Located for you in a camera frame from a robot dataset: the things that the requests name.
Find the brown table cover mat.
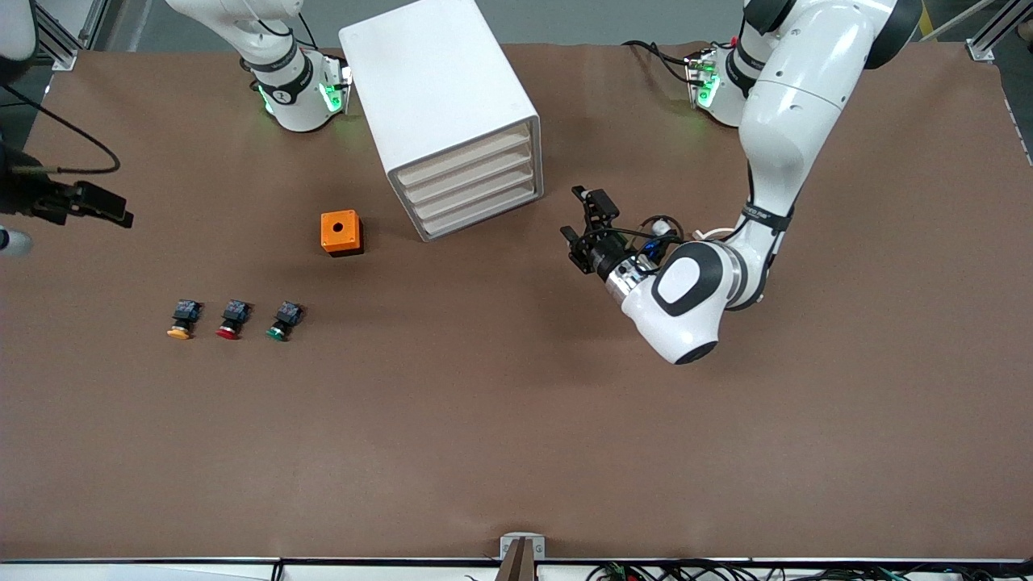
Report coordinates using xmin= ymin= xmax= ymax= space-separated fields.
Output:
xmin=0 ymin=40 xmax=1033 ymax=563

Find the brown camera post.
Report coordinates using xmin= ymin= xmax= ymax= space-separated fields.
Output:
xmin=496 ymin=539 xmax=538 ymax=581

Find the black cable bundle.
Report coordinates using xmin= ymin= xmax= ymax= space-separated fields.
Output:
xmin=585 ymin=559 xmax=1033 ymax=581

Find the green push button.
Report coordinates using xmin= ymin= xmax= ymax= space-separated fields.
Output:
xmin=266 ymin=301 xmax=306 ymax=342

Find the black arm base cable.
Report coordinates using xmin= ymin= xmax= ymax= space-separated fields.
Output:
xmin=621 ymin=39 xmax=703 ymax=86

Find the red push button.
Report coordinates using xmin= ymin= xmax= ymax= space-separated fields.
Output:
xmin=215 ymin=299 xmax=252 ymax=341

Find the orange button enclosure box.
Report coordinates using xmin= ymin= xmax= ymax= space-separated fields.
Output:
xmin=320 ymin=210 xmax=364 ymax=257

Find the aluminium frame profile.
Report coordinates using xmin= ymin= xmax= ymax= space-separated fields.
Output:
xmin=32 ymin=0 xmax=110 ymax=72
xmin=967 ymin=0 xmax=1033 ymax=62

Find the grey metal bracket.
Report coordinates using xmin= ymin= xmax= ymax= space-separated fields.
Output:
xmin=499 ymin=533 xmax=546 ymax=581

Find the yellow push button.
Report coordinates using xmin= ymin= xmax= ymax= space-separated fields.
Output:
xmin=166 ymin=299 xmax=203 ymax=341

